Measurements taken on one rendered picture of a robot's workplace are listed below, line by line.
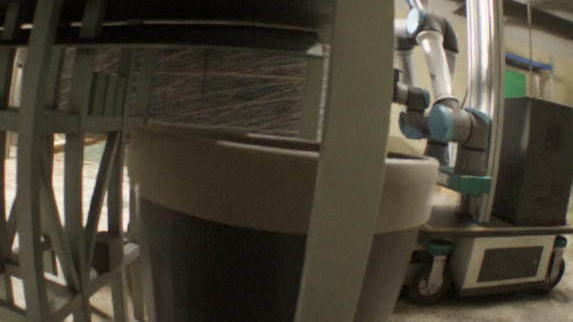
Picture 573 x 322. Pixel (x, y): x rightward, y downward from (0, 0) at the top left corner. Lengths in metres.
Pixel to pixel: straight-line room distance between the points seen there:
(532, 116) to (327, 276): 1.67
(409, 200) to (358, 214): 0.24
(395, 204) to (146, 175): 0.27
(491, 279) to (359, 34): 1.62
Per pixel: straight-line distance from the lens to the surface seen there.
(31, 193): 0.70
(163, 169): 0.56
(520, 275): 1.98
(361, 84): 0.34
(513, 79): 10.52
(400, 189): 0.56
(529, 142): 1.95
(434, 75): 1.81
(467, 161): 1.79
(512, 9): 11.40
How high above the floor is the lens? 0.62
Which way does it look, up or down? 1 degrees down
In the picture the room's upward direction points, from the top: 7 degrees clockwise
